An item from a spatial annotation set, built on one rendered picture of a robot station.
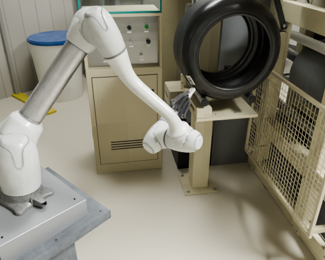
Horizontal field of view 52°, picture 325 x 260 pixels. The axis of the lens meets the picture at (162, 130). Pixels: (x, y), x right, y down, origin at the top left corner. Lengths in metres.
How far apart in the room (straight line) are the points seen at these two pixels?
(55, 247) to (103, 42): 0.80
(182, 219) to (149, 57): 1.18
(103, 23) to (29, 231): 0.81
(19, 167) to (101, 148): 1.42
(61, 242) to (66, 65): 0.71
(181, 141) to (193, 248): 0.95
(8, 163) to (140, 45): 1.42
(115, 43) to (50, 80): 0.34
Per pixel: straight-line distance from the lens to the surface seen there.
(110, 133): 2.64
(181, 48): 1.77
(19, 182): 1.39
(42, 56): 4.09
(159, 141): 1.54
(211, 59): 2.19
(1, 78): 4.57
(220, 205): 2.53
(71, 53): 1.46
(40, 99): 1.49
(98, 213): 1.50
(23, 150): 1.35
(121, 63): 1.35
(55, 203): 1.45
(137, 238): 2.28
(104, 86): 2.47
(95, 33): 1.30
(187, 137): 1.45
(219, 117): 1.93
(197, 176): 2.59
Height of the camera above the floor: 1.65
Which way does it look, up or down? 29 degrees down
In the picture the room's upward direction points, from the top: straight up
